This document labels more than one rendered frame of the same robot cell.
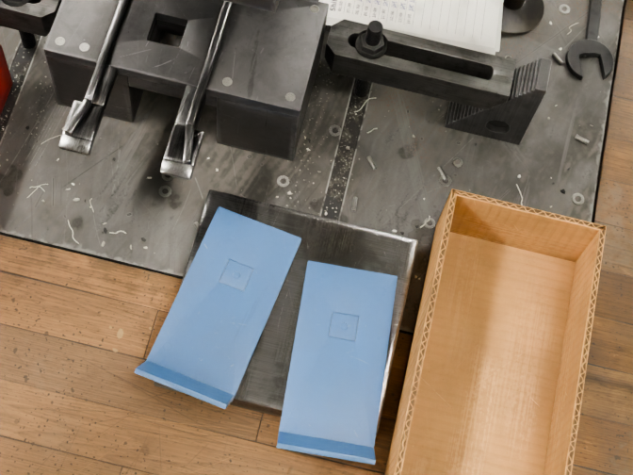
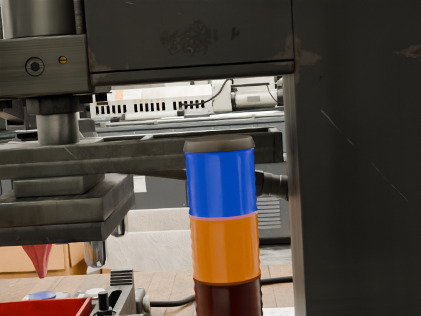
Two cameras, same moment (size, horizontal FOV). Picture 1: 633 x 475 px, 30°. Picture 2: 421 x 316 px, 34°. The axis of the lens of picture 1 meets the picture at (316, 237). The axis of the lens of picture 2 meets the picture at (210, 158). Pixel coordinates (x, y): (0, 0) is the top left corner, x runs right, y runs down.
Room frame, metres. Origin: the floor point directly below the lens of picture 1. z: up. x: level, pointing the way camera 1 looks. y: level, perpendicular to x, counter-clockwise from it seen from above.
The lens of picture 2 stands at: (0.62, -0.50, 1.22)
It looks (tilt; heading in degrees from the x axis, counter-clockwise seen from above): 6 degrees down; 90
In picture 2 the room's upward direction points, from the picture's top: 4 degrees counter-clockwise
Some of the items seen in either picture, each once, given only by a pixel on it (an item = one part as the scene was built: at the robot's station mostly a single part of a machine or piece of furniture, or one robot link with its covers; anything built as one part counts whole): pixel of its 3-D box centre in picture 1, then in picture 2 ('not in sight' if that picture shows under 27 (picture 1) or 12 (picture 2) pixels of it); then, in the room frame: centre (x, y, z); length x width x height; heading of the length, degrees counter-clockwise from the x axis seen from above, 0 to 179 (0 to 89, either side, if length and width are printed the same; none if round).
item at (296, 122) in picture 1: (189, 58); not in sight; (0.49, 0.13, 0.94); 0.20 x 0.10 x 0.07; 88
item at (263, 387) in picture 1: (289, 311); not in sight; (0.31, 0.01, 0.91); 0.17 x 0.16 x 0.02; 88
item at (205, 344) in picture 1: (221, 303); not in sight; (0.29, 0.06, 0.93); 0.15 x 0.07 x 0.03; 170
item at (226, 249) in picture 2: not in sight; (225, 243); (0.63, -0.13, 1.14); 0.04 x 0.04 x 0.03
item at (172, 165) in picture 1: (188, 133); not in sight; (0.40, 0.11, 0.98); 0.07 x 0.02 x 0.01; 178
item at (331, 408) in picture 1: (339, 358); not in sight; (0.27, -0.03, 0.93); 0.15 x 0.07 x 0.03; 2
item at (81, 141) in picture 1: (89, 108); not in sight; (0.41, 0.19, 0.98); 0.07 x 0.02 x 0.01; 178
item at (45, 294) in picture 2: not in sight; (42, 300); (0.37, 0.49, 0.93); 0.04 x 0.04 x 0.02
